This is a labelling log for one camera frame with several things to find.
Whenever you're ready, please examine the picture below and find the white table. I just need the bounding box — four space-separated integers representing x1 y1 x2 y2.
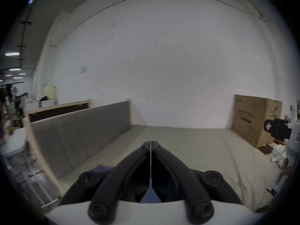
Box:
0 127 28 158

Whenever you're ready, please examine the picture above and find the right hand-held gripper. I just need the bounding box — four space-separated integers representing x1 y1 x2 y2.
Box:
264 105 300 197

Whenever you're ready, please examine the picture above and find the brown cardboard carton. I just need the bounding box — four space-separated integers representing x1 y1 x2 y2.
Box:
232 94 283 148

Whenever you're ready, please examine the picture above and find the person's right hand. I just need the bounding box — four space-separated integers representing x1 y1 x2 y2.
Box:
280 165 298 177

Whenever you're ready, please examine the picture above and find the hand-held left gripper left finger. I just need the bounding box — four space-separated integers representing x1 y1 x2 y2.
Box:
60 141 151 224

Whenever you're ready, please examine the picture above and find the bed with beige sheet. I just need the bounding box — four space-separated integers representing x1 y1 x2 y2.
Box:
59 124 283 213

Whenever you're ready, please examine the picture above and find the dark wood-framed headboard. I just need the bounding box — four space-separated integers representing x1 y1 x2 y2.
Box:
28 99 91 123

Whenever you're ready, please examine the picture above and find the dark blue garment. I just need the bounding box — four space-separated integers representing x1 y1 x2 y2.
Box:
95 164 162 203

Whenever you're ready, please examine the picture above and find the grey padded headboard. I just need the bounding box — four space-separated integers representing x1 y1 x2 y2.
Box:
23 99 131 193

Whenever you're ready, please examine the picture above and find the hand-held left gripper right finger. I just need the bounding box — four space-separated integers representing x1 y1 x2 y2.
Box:
151 141 243 225

